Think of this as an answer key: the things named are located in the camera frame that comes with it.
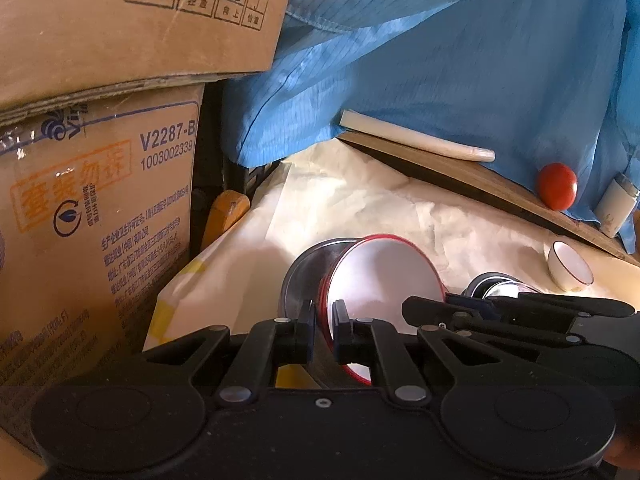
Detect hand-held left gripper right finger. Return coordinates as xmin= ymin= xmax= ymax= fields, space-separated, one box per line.
xmin=331 ymin=299 xmax=506 ymax=407

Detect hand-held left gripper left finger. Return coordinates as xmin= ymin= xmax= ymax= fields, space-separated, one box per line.
xmin=142 ymin=300 xmax=318 ymax=406

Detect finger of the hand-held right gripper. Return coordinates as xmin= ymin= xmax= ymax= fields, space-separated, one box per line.
xmin=446 ymin=291 xmax=639 ymax=323
xmin=401 ymin=295 xmax=572 ymax=352

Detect white ceramic bowl red rim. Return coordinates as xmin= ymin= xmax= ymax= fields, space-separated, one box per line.
xmin=546 ymin=240 xmax=594 ymax=293
xmin=317 ymin=234 xmax=446 ymax=386

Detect stainless steel plate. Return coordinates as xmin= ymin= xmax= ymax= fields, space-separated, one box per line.
xmin=481 ymin=279 xmax=542 ymax=299
xmin=462 ymin=272 xmax=544 ymax=302

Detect deep stainless steel bowl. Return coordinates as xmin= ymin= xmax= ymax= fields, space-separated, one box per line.
xmin=279 ymin=237 xmax=362 ymax=326

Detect red tomato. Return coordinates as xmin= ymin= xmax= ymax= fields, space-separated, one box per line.
xmin=537 ymin=162 xmax=578 ymax=212

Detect white thermos bottle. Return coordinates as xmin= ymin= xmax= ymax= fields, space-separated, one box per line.
xmin=594 ymin=172 xmax=640 ymax=239

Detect cream table cloth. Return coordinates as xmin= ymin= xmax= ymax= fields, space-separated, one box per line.
xmin=142 ymin=140 xmax=640 ymax=391

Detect wooden shelf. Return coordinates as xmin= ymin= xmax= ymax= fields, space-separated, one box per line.
xmin=336 ymin=130 xmax=640 ymax=267

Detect yellow wooden knob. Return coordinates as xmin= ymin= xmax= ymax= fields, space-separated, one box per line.
xmin=200 ymin=190 xmax=251 ymax=256

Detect white rolled stick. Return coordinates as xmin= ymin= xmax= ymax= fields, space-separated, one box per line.
xmin=339 ymin=109 xmax=496 ymax=163

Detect light blue coat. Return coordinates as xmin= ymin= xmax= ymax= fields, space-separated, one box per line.
xmin=220 ymin=0 xmax=640 ymax=256

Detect printed cardboard box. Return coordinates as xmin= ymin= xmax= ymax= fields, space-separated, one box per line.
xmin=0 ymin=82 xmax=206 ymax=461

